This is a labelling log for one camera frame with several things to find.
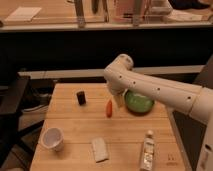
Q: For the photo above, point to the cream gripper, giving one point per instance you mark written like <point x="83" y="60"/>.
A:
<point x="119" y="100"/>

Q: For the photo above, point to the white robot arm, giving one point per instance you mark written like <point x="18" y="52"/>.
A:
<point x="192" y="100"/>

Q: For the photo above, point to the orange carrot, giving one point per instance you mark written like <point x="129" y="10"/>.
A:
<point x="109" y="109"/>

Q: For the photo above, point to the green bowl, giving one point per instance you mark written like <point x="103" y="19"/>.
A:
<point x="138" y="103"/>

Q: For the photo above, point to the white sponge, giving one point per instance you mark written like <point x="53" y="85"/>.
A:
<point x="99" y="148"/>

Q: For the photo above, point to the white plastic bottle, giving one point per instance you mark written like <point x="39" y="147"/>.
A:
<point x="147" y="152"/>

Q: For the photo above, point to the white paper cup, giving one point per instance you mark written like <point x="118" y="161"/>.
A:
<point x="52" y="139"/>

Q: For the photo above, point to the black chair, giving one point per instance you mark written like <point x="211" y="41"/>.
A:
<point x="10" y="111"/>

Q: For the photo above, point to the white paper on shelf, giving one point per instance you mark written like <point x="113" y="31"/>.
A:
<point x="23" y="14"/>

